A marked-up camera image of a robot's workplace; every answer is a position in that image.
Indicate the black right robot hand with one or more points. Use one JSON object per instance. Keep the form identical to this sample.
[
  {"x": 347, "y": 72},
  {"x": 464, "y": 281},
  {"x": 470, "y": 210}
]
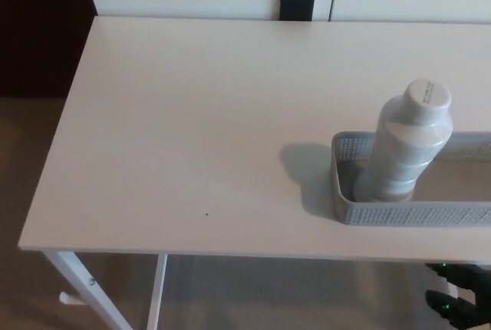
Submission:
[{"x": 475, "y": 299}]

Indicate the pale grey plastic bottle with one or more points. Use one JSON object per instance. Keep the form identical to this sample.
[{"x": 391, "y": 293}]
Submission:
[{"x": 403, "y": 153}]

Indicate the grey perforated plastic basket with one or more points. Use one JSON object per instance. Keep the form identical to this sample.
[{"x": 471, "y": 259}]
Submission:
[{"x": 414, "y": 215}]

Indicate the black rectangular cabinet plate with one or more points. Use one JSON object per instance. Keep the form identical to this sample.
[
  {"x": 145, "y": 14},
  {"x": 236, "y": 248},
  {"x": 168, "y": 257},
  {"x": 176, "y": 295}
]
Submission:
[{"x": 297, "y": 4}]

